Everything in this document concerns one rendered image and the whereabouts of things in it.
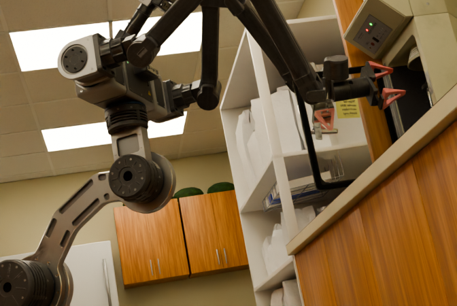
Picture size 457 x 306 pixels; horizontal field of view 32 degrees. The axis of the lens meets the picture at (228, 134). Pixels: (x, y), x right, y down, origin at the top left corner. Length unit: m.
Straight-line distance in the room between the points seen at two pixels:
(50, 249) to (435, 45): 1.39
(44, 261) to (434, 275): 1.36
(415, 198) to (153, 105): 1.07
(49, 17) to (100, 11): 0.29
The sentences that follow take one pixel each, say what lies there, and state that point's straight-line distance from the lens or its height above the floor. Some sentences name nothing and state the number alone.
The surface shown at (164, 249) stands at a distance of 7.39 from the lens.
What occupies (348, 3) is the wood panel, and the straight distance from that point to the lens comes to 2.84.
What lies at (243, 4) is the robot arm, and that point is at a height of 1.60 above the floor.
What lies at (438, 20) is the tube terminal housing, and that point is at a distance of 2.47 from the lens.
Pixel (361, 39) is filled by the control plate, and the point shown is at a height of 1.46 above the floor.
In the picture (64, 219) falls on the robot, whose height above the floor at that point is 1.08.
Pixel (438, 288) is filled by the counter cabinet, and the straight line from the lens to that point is 1.87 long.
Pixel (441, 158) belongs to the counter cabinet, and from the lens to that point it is 1.73.
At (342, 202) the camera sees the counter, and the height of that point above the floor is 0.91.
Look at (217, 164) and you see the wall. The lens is 7.96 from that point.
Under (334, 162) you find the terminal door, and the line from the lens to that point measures 2.54.
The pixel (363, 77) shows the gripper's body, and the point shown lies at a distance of 2.28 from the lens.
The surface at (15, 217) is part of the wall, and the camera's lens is 7.86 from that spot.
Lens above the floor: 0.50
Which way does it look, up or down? 17 degrees up
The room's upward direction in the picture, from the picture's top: 11 degrees counter-clockwise
